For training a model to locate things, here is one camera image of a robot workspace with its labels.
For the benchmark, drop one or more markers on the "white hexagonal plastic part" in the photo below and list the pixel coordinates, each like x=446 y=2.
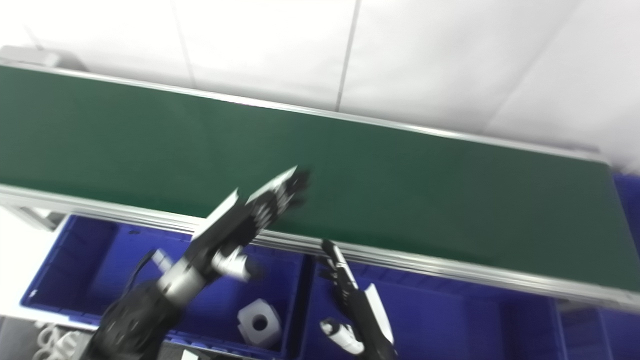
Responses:
x=272 y=315

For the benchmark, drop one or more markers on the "aluminium conveyor leg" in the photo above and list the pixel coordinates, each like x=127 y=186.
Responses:
x=30 y=217

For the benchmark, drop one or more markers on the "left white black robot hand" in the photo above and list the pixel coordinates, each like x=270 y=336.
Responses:
x=240 y=225

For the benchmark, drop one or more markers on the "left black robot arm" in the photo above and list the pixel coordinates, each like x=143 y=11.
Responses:
x=135 y=320

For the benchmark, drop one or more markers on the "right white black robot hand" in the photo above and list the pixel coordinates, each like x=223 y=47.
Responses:
x=365 y=320

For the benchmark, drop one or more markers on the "green conveyor belt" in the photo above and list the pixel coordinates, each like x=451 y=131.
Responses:
x=450 y=272
x=400 y=190

